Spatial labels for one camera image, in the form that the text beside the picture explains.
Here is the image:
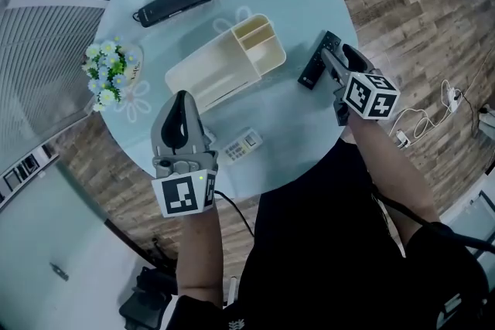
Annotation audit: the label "frosted glass door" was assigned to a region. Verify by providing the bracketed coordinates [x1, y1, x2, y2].
[0, 162, 128, 330]

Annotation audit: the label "black door handle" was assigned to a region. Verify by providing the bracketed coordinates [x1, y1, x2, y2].
[49, 262, 70, 282]

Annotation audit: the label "black remote control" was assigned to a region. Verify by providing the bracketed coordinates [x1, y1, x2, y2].
[297, 30, 343, 91]

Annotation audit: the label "grey window blind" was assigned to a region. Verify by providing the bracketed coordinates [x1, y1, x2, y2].
[0, 5, 111, 163]

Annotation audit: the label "person's right forearm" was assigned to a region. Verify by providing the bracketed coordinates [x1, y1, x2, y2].
[347, 115, 442, 223]

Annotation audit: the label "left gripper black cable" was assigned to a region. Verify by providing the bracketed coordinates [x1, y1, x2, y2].
[213, 189, 255, 239]

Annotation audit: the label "white cabinet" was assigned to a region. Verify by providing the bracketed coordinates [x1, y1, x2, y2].
[440, 175, 495, 264]

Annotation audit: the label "cream plastic organizer box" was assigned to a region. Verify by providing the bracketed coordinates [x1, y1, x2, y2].
[165, 13, 287, 115]

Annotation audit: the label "black office chair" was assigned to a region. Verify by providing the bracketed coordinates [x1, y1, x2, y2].
[118, 237, 179, 330]

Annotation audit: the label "person's black shirt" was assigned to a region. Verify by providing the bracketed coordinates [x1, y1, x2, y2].
[166, 138, 495, 330]

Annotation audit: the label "small white keypad remote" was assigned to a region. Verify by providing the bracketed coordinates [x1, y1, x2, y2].
[220, 127, 264, 166]

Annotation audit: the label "light blue tablecloth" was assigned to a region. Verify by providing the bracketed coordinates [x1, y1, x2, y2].
[94, 0, 359, 198]

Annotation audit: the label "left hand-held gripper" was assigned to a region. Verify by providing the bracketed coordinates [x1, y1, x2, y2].
[150, 90, 220, 219]

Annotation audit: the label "person's left forearm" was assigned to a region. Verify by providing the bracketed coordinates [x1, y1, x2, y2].
[176, 204, 225, 308]

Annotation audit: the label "artificial flowers in pot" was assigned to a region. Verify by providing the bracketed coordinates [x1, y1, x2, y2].
[81, 36, 145, 113]

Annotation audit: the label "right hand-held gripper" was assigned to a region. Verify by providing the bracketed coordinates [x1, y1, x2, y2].
[320, 43, 401, 128]

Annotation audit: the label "white power strip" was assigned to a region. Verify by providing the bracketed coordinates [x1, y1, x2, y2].
[442, 87, 462, 113]

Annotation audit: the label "black corded telephone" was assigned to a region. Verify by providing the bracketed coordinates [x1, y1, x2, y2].
[132, 0, 218, 29]

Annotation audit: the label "white bookshelf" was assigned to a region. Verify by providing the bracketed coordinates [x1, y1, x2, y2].
[0, 142, 59, 206]

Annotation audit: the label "white cable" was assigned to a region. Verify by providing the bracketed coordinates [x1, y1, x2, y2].
[390, 79, 456, 140]

